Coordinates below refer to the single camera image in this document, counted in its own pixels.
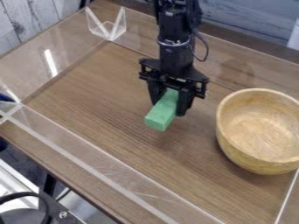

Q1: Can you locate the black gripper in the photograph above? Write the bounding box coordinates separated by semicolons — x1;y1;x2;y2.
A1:
139;39;209;116

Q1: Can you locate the green rectangular block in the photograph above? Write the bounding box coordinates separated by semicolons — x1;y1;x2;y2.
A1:
144;89;179;131

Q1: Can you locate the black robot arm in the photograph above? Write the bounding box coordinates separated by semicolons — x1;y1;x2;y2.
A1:
139;0;209;116

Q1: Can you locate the brown wooden bowl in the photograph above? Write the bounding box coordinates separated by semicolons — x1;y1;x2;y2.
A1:
216;88;299;175

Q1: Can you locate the black table leg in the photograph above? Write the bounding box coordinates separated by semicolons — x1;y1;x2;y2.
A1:
43;174;57;196

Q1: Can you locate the clear acrylic tray wall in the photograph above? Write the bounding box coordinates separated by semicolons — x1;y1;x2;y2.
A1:
0;0;299;224

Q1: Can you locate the clear acrylic corner bracket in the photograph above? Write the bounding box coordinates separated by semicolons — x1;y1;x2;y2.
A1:
85;7;127;41

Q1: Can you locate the black cable bottom left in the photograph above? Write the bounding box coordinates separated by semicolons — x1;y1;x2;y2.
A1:
0;191;53;224

